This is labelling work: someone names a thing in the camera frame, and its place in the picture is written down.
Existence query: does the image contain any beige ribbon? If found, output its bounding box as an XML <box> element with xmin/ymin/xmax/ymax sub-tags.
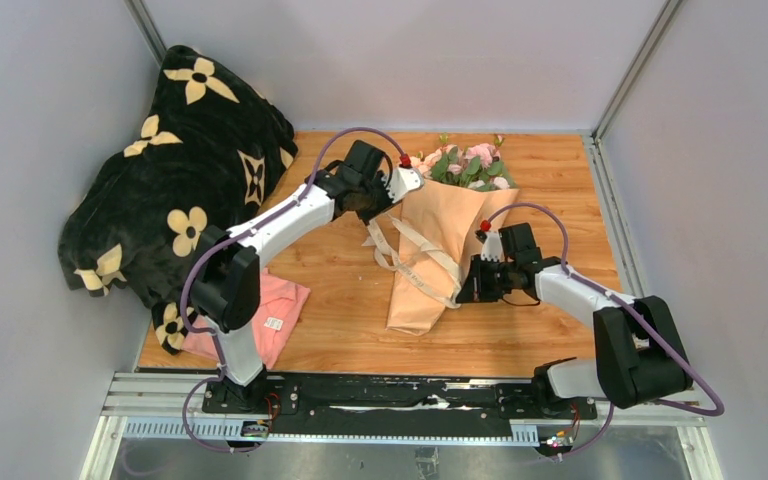
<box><xmin>363</xmin><ymin>214</ymin><xmax>462</xmax><ymax>309</ymax></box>

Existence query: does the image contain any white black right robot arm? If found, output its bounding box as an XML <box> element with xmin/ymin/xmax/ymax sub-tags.
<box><xmin>456</xmin><ymin>255</ymin><xmax>693</xmax><ymax>418</ymax></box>

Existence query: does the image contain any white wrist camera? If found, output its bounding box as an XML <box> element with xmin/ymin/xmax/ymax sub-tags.
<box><xmin>476</xmin><ymin>220</ymin><xmax>504</xmax><ymax>262</ymax></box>
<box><xmin>383</xmin><ymin>167</ymin><xmax>425</xmax><ymax>205</ymax></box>

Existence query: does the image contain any green and tan wrapping paper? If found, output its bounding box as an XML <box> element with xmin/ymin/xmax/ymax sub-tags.
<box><xmin>376</xmin><ymin>180</ymin><xmax>519</xmax><ymax>336</ymax></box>

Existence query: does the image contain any pink folded cloth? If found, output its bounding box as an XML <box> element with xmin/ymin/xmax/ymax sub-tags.
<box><xmin>182</xmin><ymin>269</ymin><xmax>311</xmax><ymax>370</ymax></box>

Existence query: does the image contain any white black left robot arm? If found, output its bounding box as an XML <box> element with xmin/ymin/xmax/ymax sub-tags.
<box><xmin>181</xmin><ymin>140</ymin><xmax>397</xmax><ymax>413</ymax></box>

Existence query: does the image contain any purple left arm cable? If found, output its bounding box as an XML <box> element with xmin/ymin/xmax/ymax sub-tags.
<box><xmin>178</xmin><ymin>127</ymin><xmax>412</xmax><ymax>455</ymax></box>

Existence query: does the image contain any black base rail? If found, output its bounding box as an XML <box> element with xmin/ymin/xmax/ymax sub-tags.
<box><xmin>105</xmin><ymin>369</ymin><xmax>703</xmax><ymax>446</ymax></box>

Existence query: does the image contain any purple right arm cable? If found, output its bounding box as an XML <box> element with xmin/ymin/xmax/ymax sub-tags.
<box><xmin>477</xmin><ymin>202</ymin><xmax>726</xmax><ymax>458</ymax></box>

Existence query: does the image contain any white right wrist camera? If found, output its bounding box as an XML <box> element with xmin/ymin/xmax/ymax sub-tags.
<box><xmin>476</xmin><ymin>220</ymin><xmax>504</xmax><ymax>262</ymax></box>

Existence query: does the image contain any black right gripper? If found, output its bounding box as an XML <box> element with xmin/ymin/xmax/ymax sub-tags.
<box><xmin>457</xmin><ymin>253</ymin><xmax>518</xmax><ymax>303</ymax></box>

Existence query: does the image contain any black blanket with cream flowers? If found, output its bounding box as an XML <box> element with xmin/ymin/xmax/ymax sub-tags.
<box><xmin>57</xmin><ymin>45</ymin><xmax>298</xmax><ymax>355</ymax></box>

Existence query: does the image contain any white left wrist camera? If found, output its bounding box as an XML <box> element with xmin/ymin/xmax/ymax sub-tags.
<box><xmin>383</xmin><ymin>167</ymin><xmax>425</xmax><ymax>205</ymax></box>

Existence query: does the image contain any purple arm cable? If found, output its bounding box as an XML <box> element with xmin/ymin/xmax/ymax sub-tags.
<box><xmin>178</xmin><ymin>127</ymin><xmax>412</xmax><ymax>455</ymax></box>
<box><xmin>477</xmin><ymin>202</ymin><xmax>726</xmax><ymax>458</ymax></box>

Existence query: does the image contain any pink fake rose stem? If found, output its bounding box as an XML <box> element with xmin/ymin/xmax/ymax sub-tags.
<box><xmin>428</xmin><ymin>133</ymin><xmax>517</xmax><ymax>192</ymax></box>
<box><xmin>410</xmin><ymin>147</ymin><xmax>447</xmax><ymax>178</ymax></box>

